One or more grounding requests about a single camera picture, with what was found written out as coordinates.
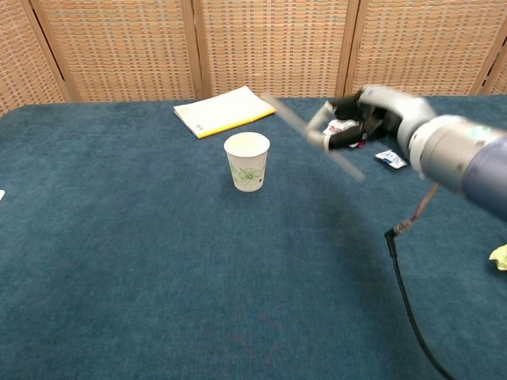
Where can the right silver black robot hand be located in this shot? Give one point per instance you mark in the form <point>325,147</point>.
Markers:
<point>404,115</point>

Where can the transparent plastic straw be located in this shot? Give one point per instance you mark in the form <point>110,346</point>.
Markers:
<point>295,122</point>

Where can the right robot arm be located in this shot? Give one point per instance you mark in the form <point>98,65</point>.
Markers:
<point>463,158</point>

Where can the white paper cup green flower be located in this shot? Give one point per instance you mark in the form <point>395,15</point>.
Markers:
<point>247,170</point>

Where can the blue white toothpaste tube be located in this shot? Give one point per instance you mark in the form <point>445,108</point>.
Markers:
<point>392,158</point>

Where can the white red spout pouch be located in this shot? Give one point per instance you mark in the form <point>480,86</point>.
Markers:
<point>336,127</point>

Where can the woven folding screen panel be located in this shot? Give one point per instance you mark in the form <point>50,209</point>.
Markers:
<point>20,59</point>
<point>119,47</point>
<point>277,47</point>
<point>428,47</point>
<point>500,75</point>

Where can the crumpled yellow paper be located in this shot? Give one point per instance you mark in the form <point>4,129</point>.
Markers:
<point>501,257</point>

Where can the white notebook yellow edge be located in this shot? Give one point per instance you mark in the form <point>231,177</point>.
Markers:
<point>223,111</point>

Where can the blue table cloth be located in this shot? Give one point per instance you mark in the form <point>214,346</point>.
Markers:
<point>158,277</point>

